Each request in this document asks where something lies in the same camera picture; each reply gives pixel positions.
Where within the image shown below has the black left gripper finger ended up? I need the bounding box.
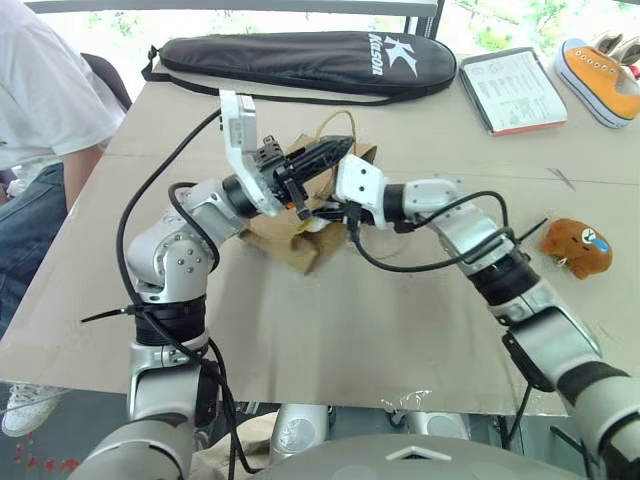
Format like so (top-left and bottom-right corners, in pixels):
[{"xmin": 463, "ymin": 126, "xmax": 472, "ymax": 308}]
[
  {"xmin": 293, "ymin": 134, "xmax": 355, "ymax": 170},
  {"xmin": 289, "ymin": 146, "xmax": 352, "ymax": 182}
]

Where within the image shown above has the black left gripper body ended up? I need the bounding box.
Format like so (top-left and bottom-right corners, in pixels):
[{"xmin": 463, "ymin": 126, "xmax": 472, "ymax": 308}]
[{"xmin": 252, "ymin": 133, "xmax": 312, "ymax": 222}]

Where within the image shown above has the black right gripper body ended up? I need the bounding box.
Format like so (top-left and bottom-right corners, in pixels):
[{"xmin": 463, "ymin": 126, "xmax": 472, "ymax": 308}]
[{"xmin": 327, "ymin": 198, "xmax": 376, "ymax": 229}]

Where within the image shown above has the yellow white plush toy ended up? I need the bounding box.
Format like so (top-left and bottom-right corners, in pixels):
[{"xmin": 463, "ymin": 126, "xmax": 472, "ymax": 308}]
[{"xmin": 294, "ymin": 215, "xmax": 334, "ymax": 237}]

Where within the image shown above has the brown paper bag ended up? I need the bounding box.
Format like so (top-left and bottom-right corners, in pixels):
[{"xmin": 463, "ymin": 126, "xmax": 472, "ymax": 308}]
[{"xmin": 239, "ymin": 110, "xmax": 380, "ymax": 275}]

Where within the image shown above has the black racket bag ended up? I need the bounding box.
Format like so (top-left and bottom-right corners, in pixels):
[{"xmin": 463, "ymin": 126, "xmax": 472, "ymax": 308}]
[{"xmin": 141, "ymin": 30, "xmax": 458, "ymax": 107}]

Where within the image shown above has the brown plush toy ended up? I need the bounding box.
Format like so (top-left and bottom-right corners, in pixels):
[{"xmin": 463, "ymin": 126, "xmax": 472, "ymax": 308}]
[{"xmin": 538, "ymin": 217, "xmax": 614, "ymax": 280}]

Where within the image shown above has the black chair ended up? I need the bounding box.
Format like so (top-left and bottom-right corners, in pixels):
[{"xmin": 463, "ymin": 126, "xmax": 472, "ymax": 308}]
[{"xmin": 81, "ymin": 52, "xmax": 134, "ymax": 115}]

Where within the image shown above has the white booklet with red edge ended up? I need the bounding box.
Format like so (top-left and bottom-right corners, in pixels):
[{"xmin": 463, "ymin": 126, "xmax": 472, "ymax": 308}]
[{"xmin": 458, "ymin": 46, "xmax": 569, "ymax": 138}]

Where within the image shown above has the silver rounded robot leg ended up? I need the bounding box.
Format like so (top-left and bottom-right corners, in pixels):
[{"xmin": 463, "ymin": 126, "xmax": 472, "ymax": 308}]
[
  {"xmin": 268, "ymin": 403, "xmax": 332, "ymax": 462},
  {"xmin": 403, "ymin": 410, "xmax": 472, "ymax": 442}
]

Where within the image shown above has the person in white shirt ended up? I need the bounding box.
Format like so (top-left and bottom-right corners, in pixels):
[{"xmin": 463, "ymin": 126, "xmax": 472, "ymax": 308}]
[{"xmin": 0, "ymin": 0, "xmax": 127, "ymax": 341}]

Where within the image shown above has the silver robot torso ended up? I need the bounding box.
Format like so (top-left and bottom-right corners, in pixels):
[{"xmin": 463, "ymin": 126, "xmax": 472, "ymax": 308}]
[{"xmin": 251, "ymin": 432, "xmax": 592, "ymax": 480}]

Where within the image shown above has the tan cloth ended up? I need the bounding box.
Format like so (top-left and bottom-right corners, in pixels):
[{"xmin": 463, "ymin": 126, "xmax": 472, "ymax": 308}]
[{"xmin": 192, "ymin": 413, "xmax": 281, "ymax": 480}]

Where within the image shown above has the orange canvas sneaker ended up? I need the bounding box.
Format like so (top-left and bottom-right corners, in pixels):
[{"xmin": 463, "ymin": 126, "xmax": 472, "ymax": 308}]
[{"xmin": 553, "ymin": 38, "xmax": 640, "ymax": 129}]

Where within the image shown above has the beige shoe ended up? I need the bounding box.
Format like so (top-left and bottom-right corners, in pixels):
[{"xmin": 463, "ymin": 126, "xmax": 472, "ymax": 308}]
[{"xmin": 591, "ymin": 31, "xmax": 640, "ymax": 69}]

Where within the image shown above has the white sneaker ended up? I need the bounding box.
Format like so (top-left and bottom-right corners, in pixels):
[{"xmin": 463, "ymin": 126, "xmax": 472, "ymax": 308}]
[{"xmin": 1, "ymin": 383, "xmax": 67, "ymax": 439}]

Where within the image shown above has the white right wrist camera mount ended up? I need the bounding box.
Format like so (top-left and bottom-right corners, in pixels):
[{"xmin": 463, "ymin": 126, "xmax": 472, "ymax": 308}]
[{"xmin": 333, "ymin": 153, "xmax": 392, "ymax": 231}]

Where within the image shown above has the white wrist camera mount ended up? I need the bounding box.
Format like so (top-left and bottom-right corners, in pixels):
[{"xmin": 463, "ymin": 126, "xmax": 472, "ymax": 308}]
[
  {"xmin": 333, "ymin": 153, "xmax": 392, "ymax": 231},
  {"xmin": 218, "ymin": 89, "xmax": 289, "ymax": 219}
]

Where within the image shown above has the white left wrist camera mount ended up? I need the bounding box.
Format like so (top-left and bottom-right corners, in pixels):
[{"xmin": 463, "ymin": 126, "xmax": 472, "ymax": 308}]
[{"xmin": 218, "ymin": 89, "xmax": 289, "ymax": 219}]

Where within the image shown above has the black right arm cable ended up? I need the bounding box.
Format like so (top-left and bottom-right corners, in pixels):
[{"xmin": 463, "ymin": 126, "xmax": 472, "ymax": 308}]
[{"xmin": 344, "ymin": 190, "xmax": 527, "ymax": 275}]

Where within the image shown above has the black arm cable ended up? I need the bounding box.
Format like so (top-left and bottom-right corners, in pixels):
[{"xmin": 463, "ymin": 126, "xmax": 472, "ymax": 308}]
[
  {"xmin": 344, "ymin": 190, "xmax": 527, "ymax": 275},
  {"xmin": 115, "ymin": 108, "xmax": 261, "ymax": 475}
]

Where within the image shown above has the black window frame post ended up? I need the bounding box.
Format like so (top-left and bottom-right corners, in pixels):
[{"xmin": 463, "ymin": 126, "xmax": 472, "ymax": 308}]
[{"xmin": 403, "ymin": 0, "xmax": 447, "ymax": 37}]

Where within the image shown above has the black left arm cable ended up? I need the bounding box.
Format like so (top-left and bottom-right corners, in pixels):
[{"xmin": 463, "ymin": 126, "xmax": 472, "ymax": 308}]
[{"xmin": 115, "ymin": 108, "xmax": 261, "ymax": 475}]

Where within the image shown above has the black right arm cable tie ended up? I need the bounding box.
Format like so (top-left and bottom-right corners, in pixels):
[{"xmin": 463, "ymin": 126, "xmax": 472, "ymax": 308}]
[{"xmin": 513, "ymin": 216, "xmax": 550, "ymax": 247}]

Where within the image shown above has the black arm cable tie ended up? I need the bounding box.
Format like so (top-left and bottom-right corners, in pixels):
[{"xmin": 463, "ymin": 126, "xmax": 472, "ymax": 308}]
[
  {"xmin": 80, "ymin": 304, "xmax": 154, "ymax": 324},
  {"xmin": 513, "ymin": 216, "xmax": 550, "ymax": 247}
]

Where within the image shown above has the black left arm cable tie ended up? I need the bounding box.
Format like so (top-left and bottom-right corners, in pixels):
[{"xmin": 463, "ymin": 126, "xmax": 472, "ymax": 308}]
[{"xmin": 80, "ymin": 304, "xmax": 154, "ymax": 324}]

